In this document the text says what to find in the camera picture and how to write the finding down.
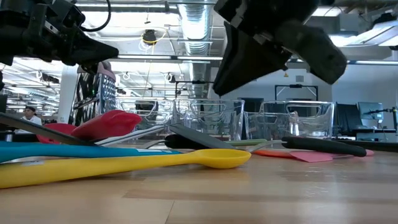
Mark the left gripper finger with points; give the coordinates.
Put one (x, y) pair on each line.
(90, 51)

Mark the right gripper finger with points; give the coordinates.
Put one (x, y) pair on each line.
(245, 62)
(314, 49)

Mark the black square-headed turner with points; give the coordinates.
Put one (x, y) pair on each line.
(323, 146)

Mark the blue silicone spoon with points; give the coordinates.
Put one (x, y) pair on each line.
(62, 151)

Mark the pink spoon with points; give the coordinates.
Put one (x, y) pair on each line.
(311, 157)

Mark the yellow silicone spoon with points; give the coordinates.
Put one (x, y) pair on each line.
(93, 169)

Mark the computer monitor on arm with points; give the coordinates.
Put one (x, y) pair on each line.
(370, 112)

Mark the yellow hanging tag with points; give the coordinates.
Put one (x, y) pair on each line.
(285, 74)

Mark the ceiling strip light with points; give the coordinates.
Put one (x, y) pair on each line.
(186, 58)

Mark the grey ceiling pipe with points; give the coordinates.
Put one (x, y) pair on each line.
(130, 7)

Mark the clear plastic bin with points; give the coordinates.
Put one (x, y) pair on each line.
(155, 107)
(311, 124)
(214, 115)

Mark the black folding panel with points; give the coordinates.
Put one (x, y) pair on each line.
(346, 119)

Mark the dark monitor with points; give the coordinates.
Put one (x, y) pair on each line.
(3, 104)

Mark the person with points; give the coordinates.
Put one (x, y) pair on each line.
(29, 119)

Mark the grey desk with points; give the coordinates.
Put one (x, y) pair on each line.
(373, 134)

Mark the black gantry frame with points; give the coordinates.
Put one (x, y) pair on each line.
(199, 82)
(295, 86)

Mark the silver ventilation duct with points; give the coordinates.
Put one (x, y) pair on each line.
(196, 25)

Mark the silver metal post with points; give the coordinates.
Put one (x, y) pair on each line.
(8, 137)

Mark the black aluminium table frame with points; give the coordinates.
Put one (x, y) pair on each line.
(382, 145)

